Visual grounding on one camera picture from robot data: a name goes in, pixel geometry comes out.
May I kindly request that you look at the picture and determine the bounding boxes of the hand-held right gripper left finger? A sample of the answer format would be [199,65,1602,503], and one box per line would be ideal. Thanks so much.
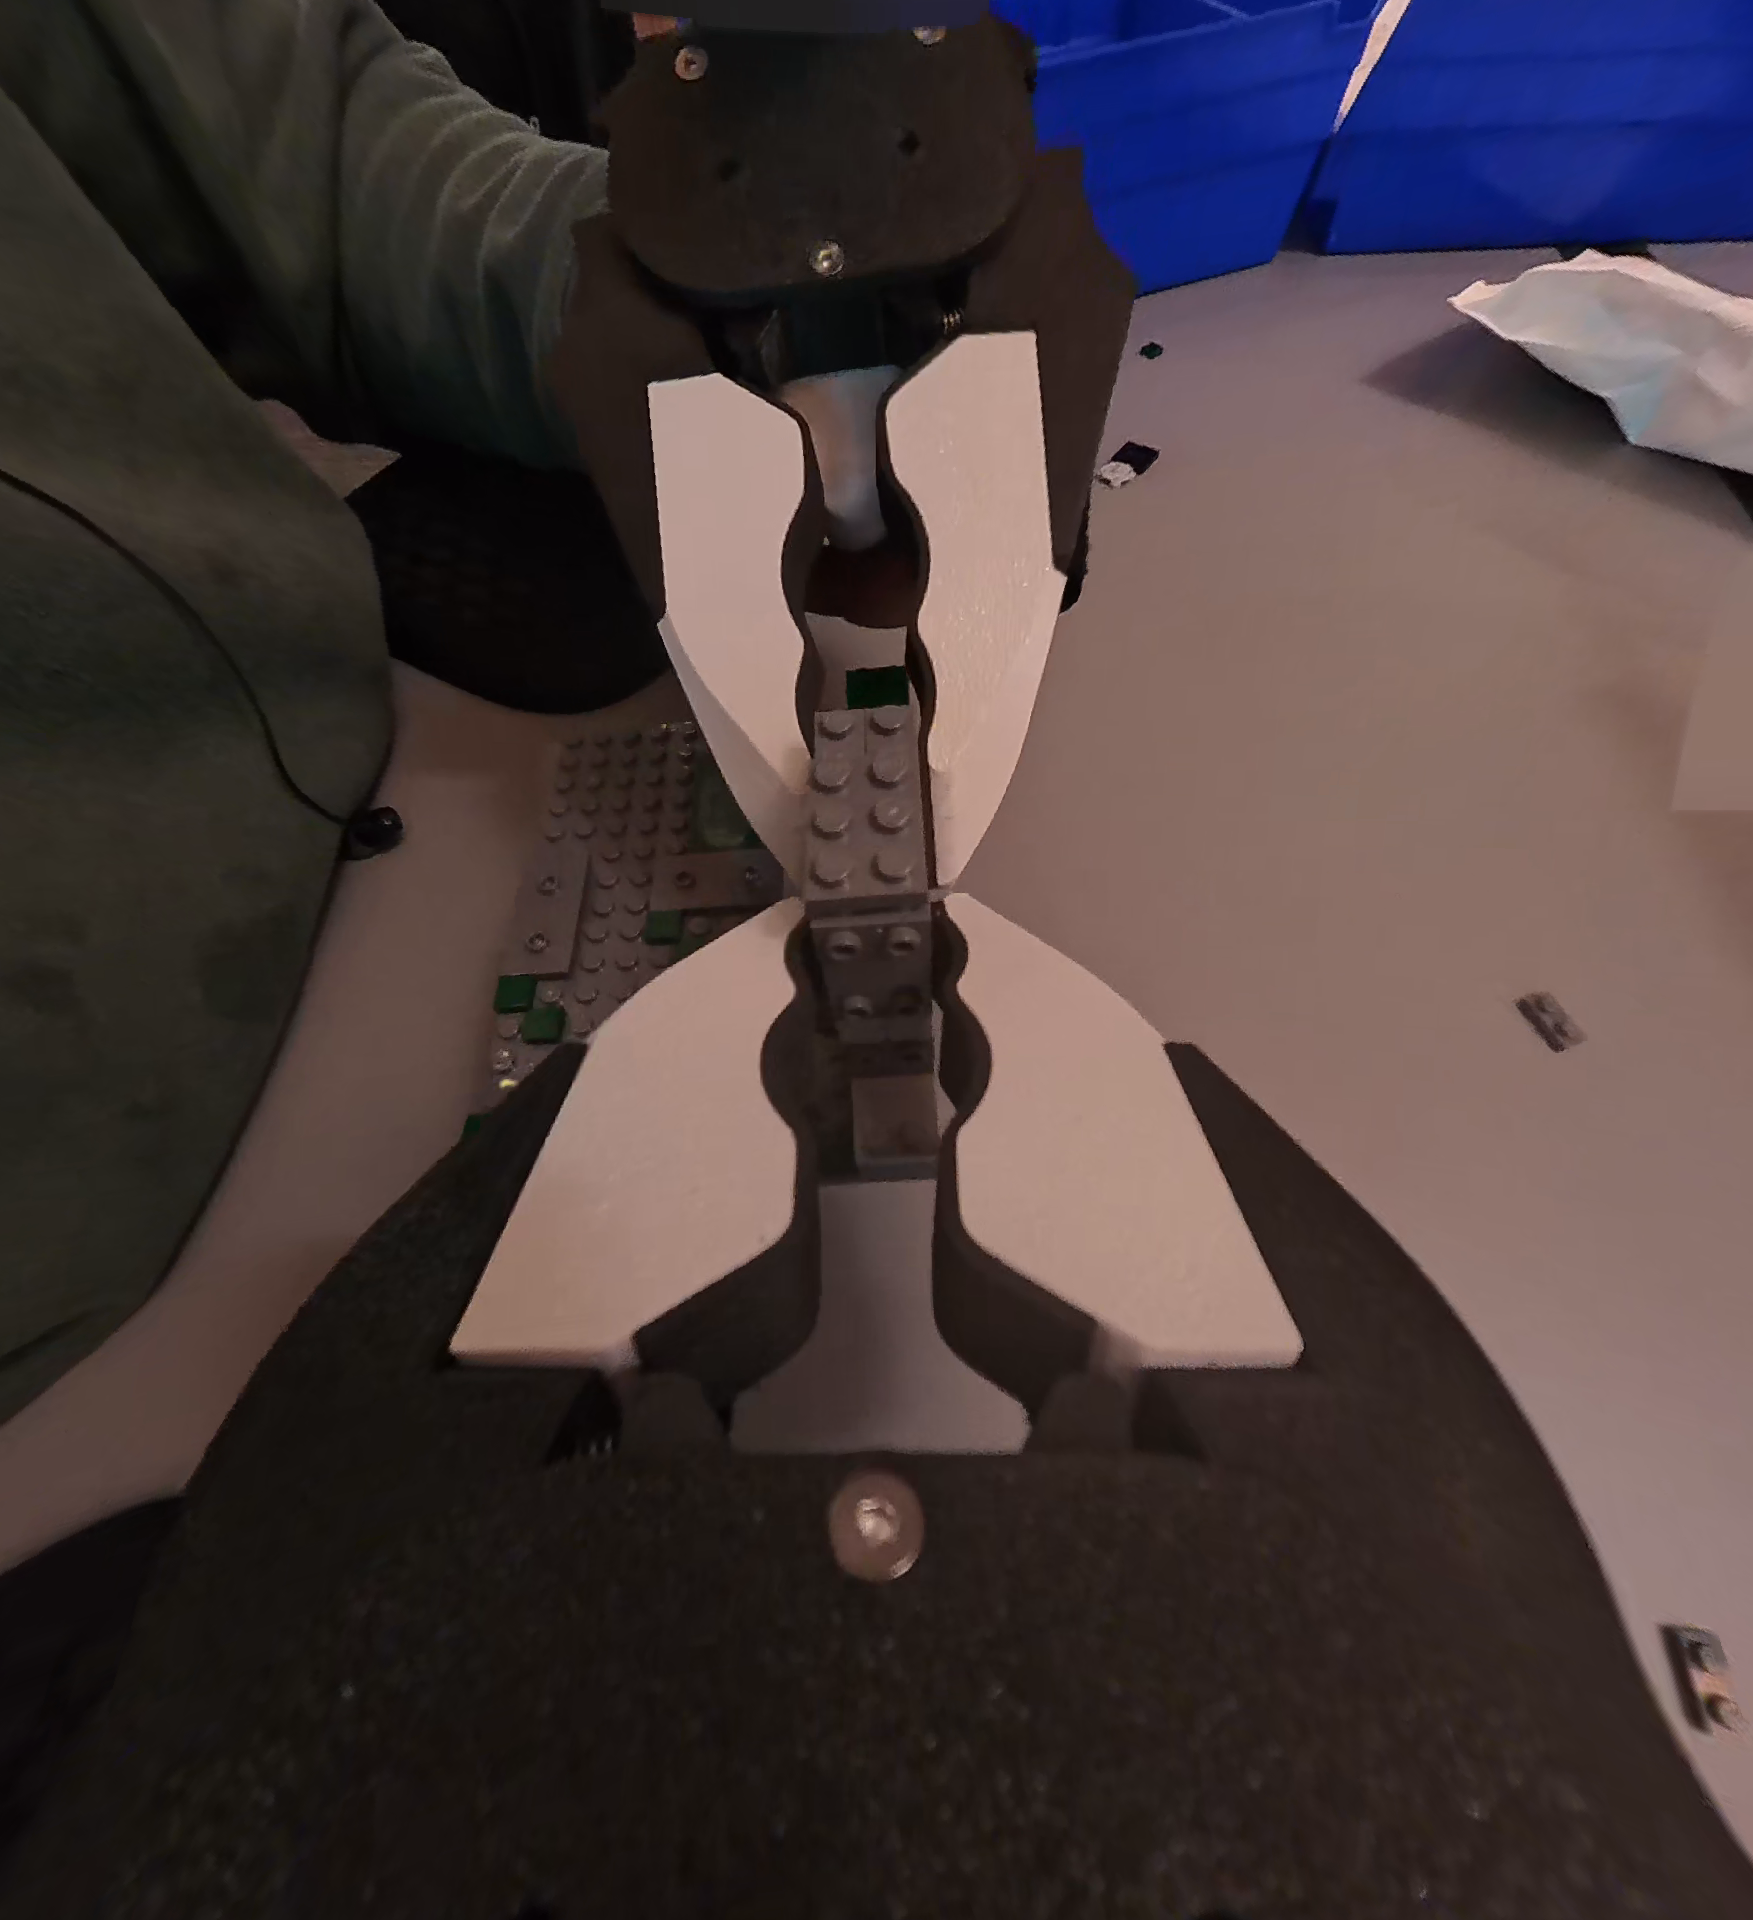
[448,896,828,1426]

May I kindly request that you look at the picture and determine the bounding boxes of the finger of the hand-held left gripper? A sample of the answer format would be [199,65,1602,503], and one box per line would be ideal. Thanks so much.
[650,372,828,851]
[880,328,1077,893]

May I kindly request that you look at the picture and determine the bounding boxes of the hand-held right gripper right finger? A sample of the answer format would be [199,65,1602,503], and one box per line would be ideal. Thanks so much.
[931,886,1308,1426]

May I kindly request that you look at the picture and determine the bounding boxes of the dark grey brick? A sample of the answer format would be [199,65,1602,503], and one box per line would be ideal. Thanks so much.
[798,706,929,906]

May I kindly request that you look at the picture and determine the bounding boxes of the grey toy brick model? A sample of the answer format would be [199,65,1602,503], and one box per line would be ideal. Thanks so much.
[464,662,959,1173]

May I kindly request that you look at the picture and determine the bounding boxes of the large blue divided bin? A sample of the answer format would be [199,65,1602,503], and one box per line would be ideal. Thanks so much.
[1023,0,1347,297]

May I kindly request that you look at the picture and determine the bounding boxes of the person's left forearm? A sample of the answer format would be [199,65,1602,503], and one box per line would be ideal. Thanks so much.
[141,0,618,470]

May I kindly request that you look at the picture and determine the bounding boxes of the grey desk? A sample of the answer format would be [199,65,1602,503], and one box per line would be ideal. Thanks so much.
[0,226,1753,1920]

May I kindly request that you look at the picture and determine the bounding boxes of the person's left hand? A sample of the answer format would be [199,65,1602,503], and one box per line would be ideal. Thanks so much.
[815,545,923,633]

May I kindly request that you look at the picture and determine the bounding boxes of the medium white paper bag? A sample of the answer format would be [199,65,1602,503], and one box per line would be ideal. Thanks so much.
[1450,246,1753,489]

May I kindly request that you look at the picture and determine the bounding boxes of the small blue plastic bin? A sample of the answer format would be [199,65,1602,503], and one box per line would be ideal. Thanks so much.
[1308,0,1753,258]

